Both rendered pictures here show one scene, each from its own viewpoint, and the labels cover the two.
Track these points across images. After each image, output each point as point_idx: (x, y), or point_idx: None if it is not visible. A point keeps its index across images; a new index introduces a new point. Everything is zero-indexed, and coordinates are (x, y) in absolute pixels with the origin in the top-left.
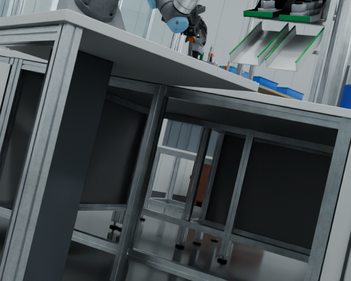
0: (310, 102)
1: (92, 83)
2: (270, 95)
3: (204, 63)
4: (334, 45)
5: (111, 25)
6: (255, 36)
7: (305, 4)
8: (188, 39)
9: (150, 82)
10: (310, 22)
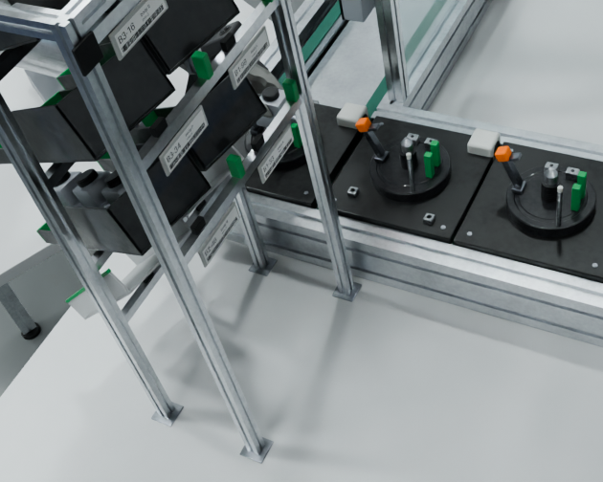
0: (10, 384)
1: None
2: (58, 321)
3: None
4: (195, 332)
5: (55, 80)
6: (224, 168)
7: (57, 189)
8: (264, 88)
9: None
10: (45, 241)
